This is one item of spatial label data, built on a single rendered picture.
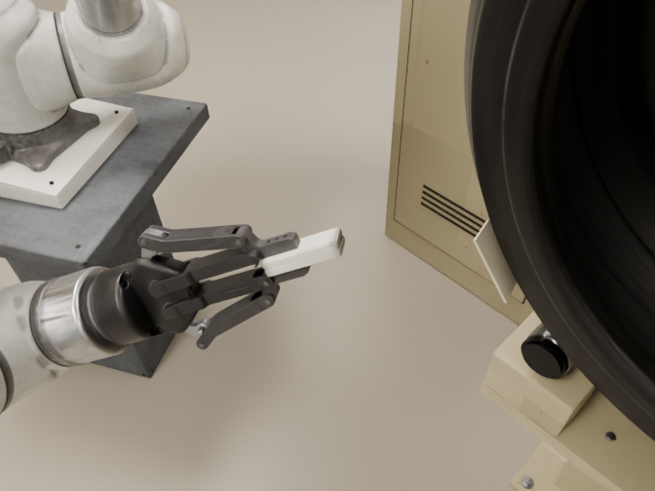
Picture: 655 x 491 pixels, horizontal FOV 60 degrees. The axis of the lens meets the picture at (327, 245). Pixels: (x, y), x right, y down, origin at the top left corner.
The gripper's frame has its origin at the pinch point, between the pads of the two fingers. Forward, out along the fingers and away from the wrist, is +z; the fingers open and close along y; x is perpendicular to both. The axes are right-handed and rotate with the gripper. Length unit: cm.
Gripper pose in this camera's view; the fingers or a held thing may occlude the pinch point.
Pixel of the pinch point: (303, 251)
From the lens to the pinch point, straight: 48.9
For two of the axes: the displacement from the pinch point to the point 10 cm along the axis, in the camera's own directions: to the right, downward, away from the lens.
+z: 9.2, -2.7, -2.8
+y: 3.7, 8.5, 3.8
